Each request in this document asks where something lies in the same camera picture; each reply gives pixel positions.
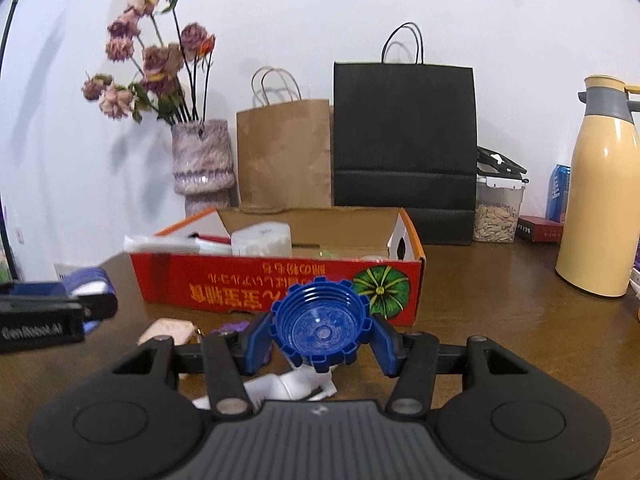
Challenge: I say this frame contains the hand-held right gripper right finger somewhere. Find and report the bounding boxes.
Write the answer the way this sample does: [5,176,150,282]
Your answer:
[369,317,531,418]

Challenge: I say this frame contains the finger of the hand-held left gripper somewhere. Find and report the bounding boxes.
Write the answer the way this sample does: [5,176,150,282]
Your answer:
[75,292,119,335]
[0,266,114,301]

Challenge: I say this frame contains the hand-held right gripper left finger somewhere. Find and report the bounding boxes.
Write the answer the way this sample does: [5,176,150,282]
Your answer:
[107,314,275,417]

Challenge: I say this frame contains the purple lid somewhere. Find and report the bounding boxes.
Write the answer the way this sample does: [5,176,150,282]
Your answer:
[209,322,274,361]

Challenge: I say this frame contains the white tube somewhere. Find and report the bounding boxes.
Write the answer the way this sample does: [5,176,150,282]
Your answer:
[192,362,337,404]

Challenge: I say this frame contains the blue notched cap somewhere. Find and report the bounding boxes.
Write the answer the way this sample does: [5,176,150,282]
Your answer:
[269,276,371,366]

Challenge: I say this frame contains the orange cardboard box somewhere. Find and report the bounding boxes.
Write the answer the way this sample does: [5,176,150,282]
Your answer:
[124,206,426,325]

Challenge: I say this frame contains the translucent white plastic box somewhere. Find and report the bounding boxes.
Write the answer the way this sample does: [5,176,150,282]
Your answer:
[230,223,292,259]

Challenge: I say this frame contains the red and white case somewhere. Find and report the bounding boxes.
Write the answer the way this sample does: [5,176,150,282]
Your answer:
[123,232,234,256]

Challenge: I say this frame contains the mottled pink ceramic vase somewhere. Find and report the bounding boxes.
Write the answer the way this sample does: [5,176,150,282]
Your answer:
[171,118,236,219]

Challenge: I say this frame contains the clear seed container black lid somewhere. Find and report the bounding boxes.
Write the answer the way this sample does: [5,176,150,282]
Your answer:
[472,146,529,245]

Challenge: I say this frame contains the brown paper bag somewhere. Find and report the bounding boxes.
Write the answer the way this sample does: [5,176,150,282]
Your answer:
[235,66,334,209]

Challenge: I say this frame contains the dark red flat box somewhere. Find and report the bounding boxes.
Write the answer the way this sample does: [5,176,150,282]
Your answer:
[514,214,566,244]

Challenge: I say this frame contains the black paper bag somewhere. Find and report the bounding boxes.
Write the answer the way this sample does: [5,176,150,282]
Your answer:
[333,22,477,246]

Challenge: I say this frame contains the dried pink roses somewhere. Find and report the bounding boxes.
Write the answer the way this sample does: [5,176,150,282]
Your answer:
[81,0,217,126]

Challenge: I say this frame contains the blue drink can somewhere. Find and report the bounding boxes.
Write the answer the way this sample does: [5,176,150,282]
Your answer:
[547,163,571,224]

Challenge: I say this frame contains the yellow thermos jug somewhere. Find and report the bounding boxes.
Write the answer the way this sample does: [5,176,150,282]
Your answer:
[554,74,640,299]

